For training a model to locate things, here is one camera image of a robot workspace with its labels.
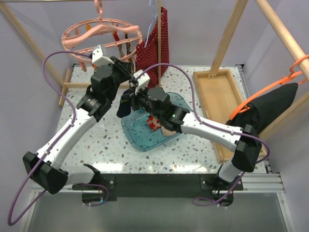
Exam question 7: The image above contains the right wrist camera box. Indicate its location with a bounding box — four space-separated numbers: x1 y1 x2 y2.
130 70 150 95

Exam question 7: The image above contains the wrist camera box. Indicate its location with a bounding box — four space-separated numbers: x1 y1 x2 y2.
130 70 150 95
92 45 114 67

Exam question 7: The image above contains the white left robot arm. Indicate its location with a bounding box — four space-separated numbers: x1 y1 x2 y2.
23 57 133 194

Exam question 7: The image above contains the black garment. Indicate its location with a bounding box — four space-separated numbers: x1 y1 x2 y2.
226 83 299 134

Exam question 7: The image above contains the brown yellow argyle sock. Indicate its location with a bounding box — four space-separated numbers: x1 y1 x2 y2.
124 32 133 64

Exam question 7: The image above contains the pink round clip hanger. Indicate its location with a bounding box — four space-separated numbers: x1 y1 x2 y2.
61 0 142 72

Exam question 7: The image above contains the navy santa sock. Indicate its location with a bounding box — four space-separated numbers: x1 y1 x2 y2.
116 89 132 118

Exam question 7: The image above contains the red beige knit sock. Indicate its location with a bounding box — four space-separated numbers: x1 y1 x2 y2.
146 116 176 137

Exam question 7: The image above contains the wooden tray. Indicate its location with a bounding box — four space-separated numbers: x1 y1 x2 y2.
192 69 267 164

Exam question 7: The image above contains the blue wire hanger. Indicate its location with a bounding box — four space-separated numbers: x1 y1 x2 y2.
144 0 160 48

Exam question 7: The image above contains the teal transparent plastic basin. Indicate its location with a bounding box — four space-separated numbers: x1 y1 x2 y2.
121 92 194 152

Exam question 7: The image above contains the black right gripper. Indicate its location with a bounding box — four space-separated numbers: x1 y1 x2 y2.
124 83 162 121

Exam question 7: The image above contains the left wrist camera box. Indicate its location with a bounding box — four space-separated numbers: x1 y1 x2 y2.
92 45 114 67

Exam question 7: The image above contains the red polka dot garment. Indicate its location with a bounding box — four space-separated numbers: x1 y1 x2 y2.
135 6 171 89

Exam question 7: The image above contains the orange plastic hanger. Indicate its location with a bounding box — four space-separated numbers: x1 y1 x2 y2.
229 55 309 120

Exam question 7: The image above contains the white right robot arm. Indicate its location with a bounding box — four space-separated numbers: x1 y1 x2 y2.
128 87 262 190

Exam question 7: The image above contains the wooden drying rack frame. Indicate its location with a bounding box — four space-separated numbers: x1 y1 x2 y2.
0 0 309 141

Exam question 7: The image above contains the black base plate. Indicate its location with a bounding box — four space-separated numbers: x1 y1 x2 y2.
72 174 233 203

